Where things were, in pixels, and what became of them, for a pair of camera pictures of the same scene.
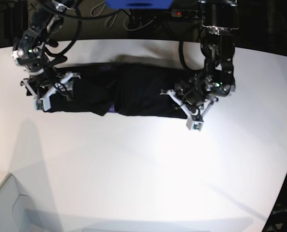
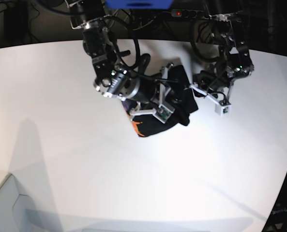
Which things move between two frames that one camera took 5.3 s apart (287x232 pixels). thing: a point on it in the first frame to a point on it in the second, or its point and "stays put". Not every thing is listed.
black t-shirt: [113, 88] to [181, 96]
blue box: [150, 5] stays put
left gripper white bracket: [43, 103] to [163, 111]
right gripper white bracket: [194, 122] to [223, 108]
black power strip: [188, 13] stays put
